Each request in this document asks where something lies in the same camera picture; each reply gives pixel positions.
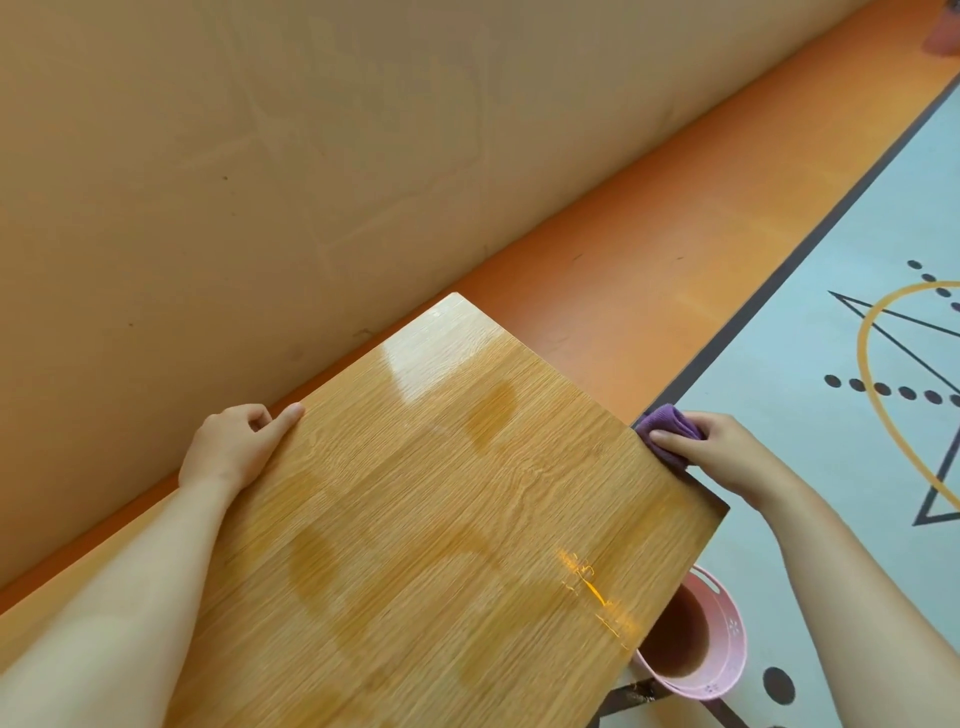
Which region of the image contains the person's right hand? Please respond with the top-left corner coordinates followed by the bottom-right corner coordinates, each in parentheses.
top-left (648, 411), bottom-right (790, 514)

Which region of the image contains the wooden table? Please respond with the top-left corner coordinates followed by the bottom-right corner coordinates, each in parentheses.
top-left (0, 291), bottom-right (731, 728)

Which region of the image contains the person's left forearm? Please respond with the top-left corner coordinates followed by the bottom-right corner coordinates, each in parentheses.
top-left (0, 474), bottom-right (241, 728)

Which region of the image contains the pink plastic bucket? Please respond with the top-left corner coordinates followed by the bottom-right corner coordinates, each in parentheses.
top-left (633, 564), bottom-right (750, 702)

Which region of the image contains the black metal table leg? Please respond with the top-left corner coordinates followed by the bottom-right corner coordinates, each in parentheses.
top-left (592, 675), bottom-right (680, 728)

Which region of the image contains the patterned grey floor mat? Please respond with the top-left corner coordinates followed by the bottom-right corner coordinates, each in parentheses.
top-left (634, 71), bottom-right (960, 728)

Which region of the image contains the person's left hand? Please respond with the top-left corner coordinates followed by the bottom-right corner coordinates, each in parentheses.
top-left (177, 402), bottom-right (306, 496)

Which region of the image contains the person's right forearm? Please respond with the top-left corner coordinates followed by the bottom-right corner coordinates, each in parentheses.
top-left (753, 477), bottom-right (960, 728)

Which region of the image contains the purple cleaning cloth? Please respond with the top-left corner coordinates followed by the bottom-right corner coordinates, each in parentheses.
top-left (634, 403), bottom-right (705, 472)

